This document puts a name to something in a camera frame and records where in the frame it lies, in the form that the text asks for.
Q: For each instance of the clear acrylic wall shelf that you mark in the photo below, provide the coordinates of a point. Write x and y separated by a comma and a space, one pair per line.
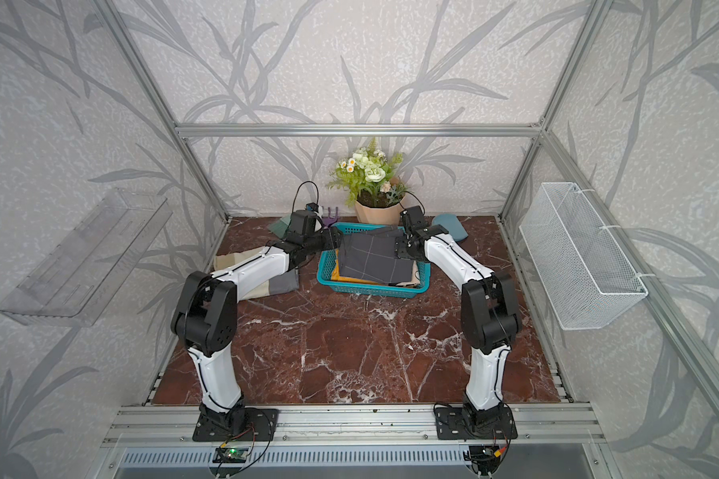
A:
75, 283

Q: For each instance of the dark grey checked pillowcase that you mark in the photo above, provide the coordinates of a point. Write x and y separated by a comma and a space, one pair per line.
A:
370, 256

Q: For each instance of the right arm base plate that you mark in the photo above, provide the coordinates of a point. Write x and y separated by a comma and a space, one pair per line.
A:
467, 422

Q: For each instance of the orange cartoon pillowcase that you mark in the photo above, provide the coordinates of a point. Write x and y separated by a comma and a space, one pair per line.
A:
336, 276

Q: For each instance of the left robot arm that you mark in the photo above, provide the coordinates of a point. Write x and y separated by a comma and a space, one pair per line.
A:
206, 314

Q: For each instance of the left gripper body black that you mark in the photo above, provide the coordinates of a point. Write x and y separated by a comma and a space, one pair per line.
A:
322, 241

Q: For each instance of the blue toy scoop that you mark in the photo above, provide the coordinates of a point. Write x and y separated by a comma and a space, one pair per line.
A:
453, 225

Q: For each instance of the white wire wall basket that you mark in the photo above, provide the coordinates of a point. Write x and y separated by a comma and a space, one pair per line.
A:
586, 275

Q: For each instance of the teal plastic basket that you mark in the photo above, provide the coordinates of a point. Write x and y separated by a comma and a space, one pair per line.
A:
328, 265

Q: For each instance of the purple toy rake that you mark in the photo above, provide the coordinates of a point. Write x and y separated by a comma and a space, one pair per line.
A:
330, 215

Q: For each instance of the right controller board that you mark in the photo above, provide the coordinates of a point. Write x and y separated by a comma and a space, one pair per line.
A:
485, 455

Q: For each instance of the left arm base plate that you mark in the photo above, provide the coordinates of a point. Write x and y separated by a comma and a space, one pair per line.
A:
241, 423

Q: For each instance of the controller board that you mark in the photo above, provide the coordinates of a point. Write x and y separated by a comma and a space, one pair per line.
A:
229, 454
485, 455

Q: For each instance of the aluminium front rail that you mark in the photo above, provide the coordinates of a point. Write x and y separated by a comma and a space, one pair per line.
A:
358, 424

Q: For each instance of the left controller board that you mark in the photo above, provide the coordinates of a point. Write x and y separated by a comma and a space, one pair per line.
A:
229, 454

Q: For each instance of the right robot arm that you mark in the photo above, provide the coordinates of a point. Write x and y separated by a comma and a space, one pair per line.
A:
489, 306

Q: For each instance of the green toy dustpan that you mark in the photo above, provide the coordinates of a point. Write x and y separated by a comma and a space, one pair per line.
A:
280, 227

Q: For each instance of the beige and grey pillowcase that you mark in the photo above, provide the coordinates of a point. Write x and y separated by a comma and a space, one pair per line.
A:
285, 283

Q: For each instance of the aluminium cage frame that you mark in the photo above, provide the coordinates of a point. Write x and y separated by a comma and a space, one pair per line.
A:
681, 336

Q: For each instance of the potted artificial flower plant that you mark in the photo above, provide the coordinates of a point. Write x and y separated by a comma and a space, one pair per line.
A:
374, 189

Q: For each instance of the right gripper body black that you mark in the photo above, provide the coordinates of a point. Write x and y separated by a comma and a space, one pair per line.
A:
401, 246

